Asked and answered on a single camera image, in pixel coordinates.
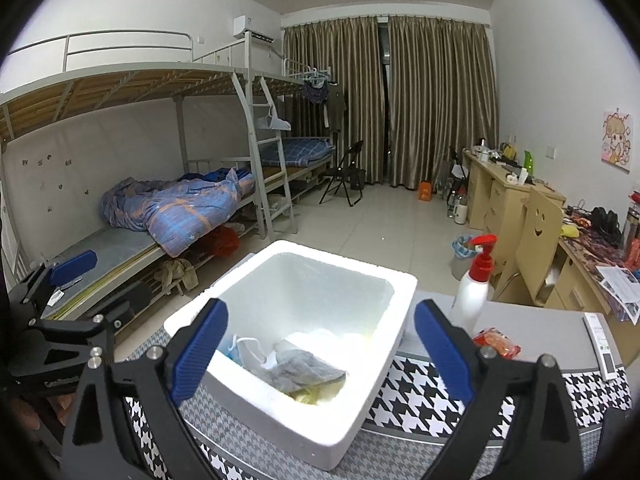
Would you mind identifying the blue face mask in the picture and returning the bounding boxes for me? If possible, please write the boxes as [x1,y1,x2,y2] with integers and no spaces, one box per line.
[218,334,276,372]

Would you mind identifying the grey sock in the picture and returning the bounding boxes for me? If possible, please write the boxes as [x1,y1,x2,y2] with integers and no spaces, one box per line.
[255,348,346,394]

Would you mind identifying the yellow foam net sleeve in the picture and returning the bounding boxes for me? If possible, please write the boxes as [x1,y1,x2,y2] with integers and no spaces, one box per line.
[288,377,346,405]

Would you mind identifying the person's left hand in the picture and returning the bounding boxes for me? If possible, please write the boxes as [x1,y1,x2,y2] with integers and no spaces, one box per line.
[9,393,76,430]

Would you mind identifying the black smartphone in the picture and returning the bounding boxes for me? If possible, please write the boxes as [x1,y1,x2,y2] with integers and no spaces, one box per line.
[594,408,628,466]

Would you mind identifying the white remote control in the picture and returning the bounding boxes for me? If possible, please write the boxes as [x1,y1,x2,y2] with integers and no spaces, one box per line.
[582,312,618,382]

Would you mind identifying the red snack packet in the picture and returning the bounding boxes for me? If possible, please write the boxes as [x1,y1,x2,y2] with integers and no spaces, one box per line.
[473,327,521,360]

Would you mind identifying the houndstooth table cloth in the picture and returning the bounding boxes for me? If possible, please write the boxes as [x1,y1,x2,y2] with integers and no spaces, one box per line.
[126,351,632,479]

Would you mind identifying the white styrofoam box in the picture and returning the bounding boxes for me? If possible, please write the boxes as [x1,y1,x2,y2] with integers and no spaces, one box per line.
[164,240,418,470]

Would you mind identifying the blue plaid quilt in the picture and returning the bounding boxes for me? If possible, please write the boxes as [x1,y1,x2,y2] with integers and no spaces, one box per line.
[99,168,255,258]

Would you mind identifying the metal bunk bed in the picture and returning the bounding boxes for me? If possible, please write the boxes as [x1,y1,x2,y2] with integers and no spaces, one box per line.
[1,35,330,320]

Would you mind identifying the white lotion pump bottle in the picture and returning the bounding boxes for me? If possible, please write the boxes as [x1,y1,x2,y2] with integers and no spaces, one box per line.
[449,234,498,336]

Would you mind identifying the printed paper sheets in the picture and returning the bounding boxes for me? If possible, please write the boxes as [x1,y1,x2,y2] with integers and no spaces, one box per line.
[596,266,639,325]

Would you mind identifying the trash bin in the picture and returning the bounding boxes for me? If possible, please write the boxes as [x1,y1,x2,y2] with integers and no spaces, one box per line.
[450,234,482,281]

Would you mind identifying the wooden smiley chair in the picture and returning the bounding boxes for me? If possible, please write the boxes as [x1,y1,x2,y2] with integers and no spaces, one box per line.
[492,190,564,307]

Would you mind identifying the black folding chair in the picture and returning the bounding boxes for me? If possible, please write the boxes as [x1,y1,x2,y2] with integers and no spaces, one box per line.
[319,140,366,207]

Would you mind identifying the wooden desk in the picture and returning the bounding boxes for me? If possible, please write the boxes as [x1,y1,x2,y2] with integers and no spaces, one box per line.
[462,146,640,361]

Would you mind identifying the orange bag on floor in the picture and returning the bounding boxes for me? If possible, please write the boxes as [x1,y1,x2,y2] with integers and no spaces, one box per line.
[418,181,433,202]

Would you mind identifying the white air conditioner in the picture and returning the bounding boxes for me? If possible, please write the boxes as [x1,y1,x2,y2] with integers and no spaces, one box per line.
[232,15,274,44]

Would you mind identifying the brown striped curtains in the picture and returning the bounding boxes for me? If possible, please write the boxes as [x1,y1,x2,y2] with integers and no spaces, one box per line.
[283,15,499,190]

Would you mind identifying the anime girl wall poster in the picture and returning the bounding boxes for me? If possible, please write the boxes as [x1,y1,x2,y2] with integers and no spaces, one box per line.
[601,108,634,174]

